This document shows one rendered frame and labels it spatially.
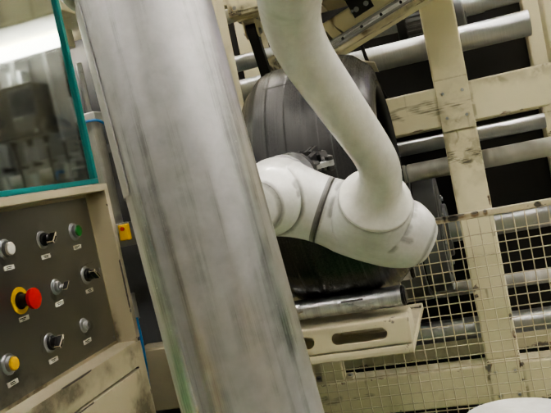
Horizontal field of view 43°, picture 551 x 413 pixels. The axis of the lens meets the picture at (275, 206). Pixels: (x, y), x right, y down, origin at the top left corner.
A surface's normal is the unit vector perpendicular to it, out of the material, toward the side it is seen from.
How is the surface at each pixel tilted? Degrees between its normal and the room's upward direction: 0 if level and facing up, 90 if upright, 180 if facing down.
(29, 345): 90
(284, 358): 82
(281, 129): 64
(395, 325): 90
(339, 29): 90
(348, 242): 123
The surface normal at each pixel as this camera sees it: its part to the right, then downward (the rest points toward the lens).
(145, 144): -0.41, 0.05
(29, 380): 0.95, -0.18
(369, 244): -0.28, 0.72
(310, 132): -0.31, -0.29
